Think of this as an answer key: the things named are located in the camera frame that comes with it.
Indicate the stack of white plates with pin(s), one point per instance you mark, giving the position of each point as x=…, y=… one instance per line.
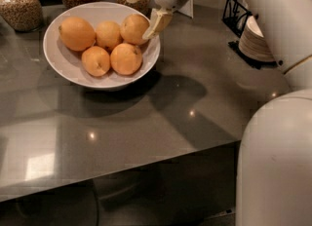
x=252, y=43

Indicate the white folded card stand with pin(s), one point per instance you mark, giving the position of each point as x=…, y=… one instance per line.
x=187, y=9

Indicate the left glass cereal jar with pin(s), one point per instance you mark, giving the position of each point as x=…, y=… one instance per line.
x=22, y=15

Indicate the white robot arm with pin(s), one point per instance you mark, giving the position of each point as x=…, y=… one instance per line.
x=274, y=173

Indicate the large left orange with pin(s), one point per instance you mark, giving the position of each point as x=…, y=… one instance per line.
x=76, y=34

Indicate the black wire rack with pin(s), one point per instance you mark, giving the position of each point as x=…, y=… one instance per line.
x=234, y=17

